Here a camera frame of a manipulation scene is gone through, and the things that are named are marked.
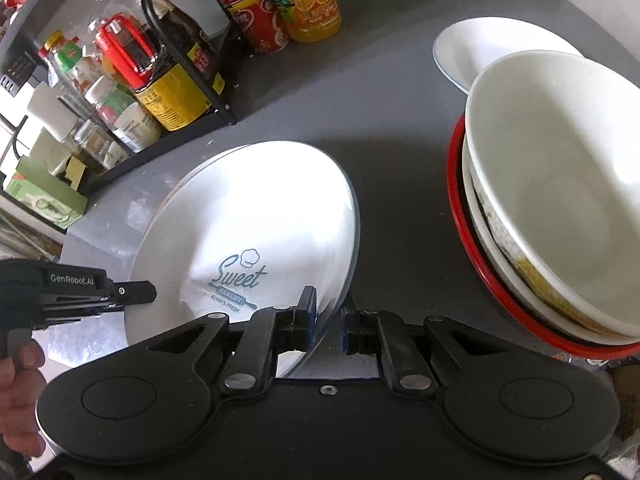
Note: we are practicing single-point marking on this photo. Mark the black power strip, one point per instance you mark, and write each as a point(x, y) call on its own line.
point(15, 77)

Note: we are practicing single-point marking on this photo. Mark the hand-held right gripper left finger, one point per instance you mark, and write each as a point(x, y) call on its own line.
point(309, 320)

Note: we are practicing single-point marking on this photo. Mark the orange juice bottle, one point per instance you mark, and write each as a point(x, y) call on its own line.
point(305, 10)

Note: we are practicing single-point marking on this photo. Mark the small glass jar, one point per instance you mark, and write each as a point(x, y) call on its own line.
point(100, 147)

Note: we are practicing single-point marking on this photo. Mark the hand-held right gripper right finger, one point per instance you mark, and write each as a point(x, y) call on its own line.
point(344, 327)

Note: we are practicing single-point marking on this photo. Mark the white plate with blue lettering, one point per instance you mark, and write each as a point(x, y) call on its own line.
point(240, 220)

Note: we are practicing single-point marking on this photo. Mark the large soy sauce bottle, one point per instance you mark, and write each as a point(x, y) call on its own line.
point(170, 100)

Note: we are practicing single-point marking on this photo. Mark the white-capped clear jar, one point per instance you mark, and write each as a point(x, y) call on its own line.
point(107, 97)

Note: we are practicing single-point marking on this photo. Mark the small white plate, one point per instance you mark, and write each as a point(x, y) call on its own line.
point(475, 45)

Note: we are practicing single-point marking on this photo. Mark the green-labelled sauce bottle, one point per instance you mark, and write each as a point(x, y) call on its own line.
point(67, 55)

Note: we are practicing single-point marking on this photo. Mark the white pill bottle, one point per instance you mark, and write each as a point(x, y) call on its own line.
point(137, 130)

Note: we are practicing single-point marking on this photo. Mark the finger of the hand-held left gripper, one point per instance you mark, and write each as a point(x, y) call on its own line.
point(132, 292)

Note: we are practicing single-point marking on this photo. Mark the person's left hand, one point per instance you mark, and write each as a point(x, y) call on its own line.
point(20, 385)

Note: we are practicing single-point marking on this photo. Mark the green tea box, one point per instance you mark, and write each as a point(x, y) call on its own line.
point(45, 195)

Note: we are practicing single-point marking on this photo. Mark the black metal rack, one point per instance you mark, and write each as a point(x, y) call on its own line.
point(200, 136)

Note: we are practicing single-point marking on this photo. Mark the red and black bowl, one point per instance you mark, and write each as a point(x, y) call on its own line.
point(456, 195)

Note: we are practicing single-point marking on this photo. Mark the white bowl with yellow print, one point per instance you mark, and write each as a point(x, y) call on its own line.
point(550, 160)
point(475, 200)

